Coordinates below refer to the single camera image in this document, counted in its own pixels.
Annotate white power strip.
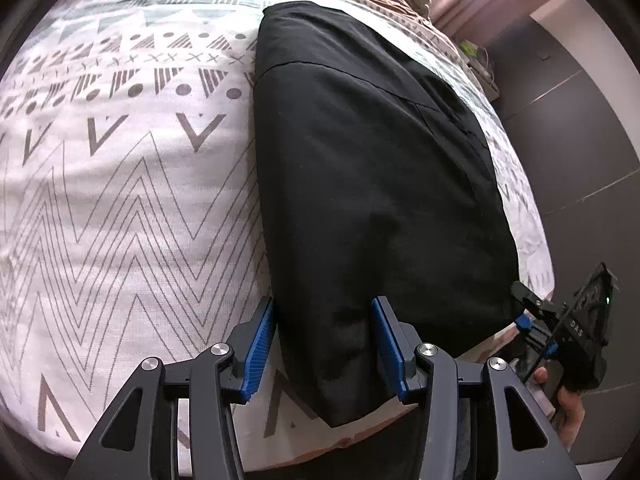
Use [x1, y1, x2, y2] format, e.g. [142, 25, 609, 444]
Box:
[467, 47, 501, 98]

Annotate black shirt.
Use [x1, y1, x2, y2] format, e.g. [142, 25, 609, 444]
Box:
[252, 0, 523, 428]

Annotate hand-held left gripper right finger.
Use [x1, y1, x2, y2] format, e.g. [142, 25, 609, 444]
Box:
[370, 296, 583, 480]

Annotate white patterned duvet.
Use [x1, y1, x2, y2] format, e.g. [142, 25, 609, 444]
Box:
[0, 0, 556, 473]

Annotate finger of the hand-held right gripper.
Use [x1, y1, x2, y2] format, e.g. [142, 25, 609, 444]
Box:
[515, 311, 551, 348]
[511, 281, 563, 318]

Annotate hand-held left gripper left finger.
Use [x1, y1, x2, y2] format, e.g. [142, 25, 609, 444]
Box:
[65, 297, 277, 480]

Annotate person's right hand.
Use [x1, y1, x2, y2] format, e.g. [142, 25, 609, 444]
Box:
[531, 365, 587, 453]

